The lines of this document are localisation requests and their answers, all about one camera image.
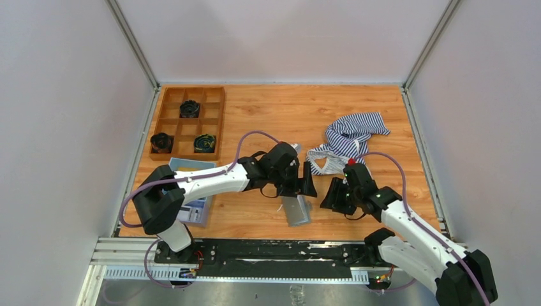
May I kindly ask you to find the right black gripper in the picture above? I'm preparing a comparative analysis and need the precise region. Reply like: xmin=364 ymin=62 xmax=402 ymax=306
xmin=320 ymin=177 xmax=362 ymax=215

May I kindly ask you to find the black rolled belt left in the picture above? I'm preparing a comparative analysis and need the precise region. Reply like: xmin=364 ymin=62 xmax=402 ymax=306
xmin=150 ymin=132 xmax=174 ymax=154

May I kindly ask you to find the light blue box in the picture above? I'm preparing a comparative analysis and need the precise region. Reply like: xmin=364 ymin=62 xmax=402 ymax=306
xmin=168 ymin=157 xmax=216 ymax=228

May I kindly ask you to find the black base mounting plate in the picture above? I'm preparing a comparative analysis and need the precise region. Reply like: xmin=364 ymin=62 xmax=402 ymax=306
xmin=154 ymin=237 xmax=406 ymax=280

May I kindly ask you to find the black rolled belt top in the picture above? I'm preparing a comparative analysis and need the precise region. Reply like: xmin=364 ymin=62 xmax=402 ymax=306
xmin=179 ymin=99 xmax=201 ymax=119

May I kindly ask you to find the black rolled belt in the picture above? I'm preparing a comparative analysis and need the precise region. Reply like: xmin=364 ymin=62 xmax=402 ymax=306
xmin=179 ymin=99 xmax=201 ymax=119
xmin=150 ymin=132 xmax=174 ymax=154

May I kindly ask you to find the wooden compartment tray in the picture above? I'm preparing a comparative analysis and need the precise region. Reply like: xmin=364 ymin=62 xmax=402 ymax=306
xmin=148 ymin=85 xmax=226 ymax=161

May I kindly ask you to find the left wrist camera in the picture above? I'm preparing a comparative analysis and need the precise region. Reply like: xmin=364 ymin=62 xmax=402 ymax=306
xmin=291 ymin=143 xmax=302 ymax=155

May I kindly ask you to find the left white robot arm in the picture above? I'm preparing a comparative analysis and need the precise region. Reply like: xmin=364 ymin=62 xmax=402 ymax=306
xmin=129 ymin=142 xmax=318 ymax=263

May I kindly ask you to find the striped blue white cloth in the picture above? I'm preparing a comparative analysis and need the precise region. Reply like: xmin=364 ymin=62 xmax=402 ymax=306
xmin=306 ymin=112 xmax=390 ymax=176

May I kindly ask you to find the grey card holder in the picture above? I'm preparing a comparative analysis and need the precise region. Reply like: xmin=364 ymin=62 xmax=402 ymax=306
xmin=281 ymin=195 xmax=311 ymax=227

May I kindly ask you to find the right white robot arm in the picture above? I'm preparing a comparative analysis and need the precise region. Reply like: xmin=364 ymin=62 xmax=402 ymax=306
xmin=320 ymin=163 xmax=498 ymax=305

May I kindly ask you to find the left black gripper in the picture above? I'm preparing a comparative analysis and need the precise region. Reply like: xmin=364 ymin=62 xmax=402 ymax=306
xmin=270 ymin=161 xmax=317 ymax=198

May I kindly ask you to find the blue green rolled belt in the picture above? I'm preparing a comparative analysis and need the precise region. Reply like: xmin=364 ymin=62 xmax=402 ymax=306
xmin=193 ymin=134 xmax=216 ymax=154

